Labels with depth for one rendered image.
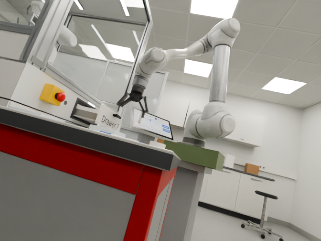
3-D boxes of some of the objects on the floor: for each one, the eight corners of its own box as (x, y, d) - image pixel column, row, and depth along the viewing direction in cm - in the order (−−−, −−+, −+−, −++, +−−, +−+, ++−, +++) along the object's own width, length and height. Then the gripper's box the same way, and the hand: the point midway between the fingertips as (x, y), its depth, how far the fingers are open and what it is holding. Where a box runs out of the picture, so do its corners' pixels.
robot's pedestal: (190, 287, 117) (214, 169, 131) (174, 318, 91) (206, 167, 105) (150, 263, 131) (176, 158, 145) (126, 284, 104) (161, 154, 119)
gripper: (158, 93, 113) (149, 126, 109) (122, 85, 118) (112, 117, 114) (156, 89, 106) (146, 124, 102) (118, 81, 111) (106, 114, 106)
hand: (129, 118), depth 108 cm, fingers open, 13 cm apart
